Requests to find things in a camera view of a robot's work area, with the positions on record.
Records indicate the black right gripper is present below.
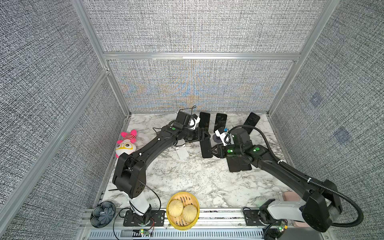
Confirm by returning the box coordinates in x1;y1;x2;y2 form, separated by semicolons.
207;142;244;159

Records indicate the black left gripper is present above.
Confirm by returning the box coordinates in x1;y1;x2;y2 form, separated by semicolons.
181;127;210;143

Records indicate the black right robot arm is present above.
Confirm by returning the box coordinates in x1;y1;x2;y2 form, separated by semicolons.
209;127;342;232

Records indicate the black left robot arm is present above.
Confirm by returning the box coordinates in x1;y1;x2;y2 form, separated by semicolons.
113;121;210;216

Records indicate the white folding phone stand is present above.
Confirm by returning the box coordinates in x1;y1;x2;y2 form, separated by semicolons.
175;140;189;160

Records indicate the pink phone case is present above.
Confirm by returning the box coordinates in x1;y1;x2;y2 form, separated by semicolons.
283;192;302;202

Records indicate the right steamed bun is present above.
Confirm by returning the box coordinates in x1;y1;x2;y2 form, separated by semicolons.
182;205;198;223

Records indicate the steamed bun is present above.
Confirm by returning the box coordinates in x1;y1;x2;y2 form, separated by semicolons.
182;205;198;223
168;199;184;218

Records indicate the yellow bamboo steamer basket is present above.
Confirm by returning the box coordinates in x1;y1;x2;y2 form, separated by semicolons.
166;192;200;231

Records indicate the pink white plush toy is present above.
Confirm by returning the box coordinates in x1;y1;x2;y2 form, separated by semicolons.
115;130;137;159

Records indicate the left steamed bun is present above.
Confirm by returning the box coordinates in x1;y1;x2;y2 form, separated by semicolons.
168;199;184;218

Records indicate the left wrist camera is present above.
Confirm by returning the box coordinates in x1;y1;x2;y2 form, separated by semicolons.
189;117;201;130

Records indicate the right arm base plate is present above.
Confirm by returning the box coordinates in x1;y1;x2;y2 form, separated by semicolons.
242;207;264;227

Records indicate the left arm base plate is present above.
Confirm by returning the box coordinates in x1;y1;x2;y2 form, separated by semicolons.
123;210;166;228

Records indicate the aluminium front rail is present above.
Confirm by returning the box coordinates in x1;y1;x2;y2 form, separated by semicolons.
74;207;337;240

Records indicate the black corrugated cable conduit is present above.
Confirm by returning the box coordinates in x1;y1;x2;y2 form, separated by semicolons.
229;125;364;228

